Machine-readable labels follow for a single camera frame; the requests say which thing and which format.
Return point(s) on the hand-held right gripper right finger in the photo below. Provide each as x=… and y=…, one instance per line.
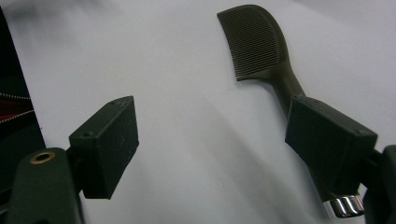
x=327, y=146

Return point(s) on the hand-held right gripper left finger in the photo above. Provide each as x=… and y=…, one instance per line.
x=106, y=146

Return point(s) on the dark brown comb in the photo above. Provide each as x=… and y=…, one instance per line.
x=255, y=40

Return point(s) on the black zippered bag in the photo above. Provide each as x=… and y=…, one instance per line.
x=14, y=93

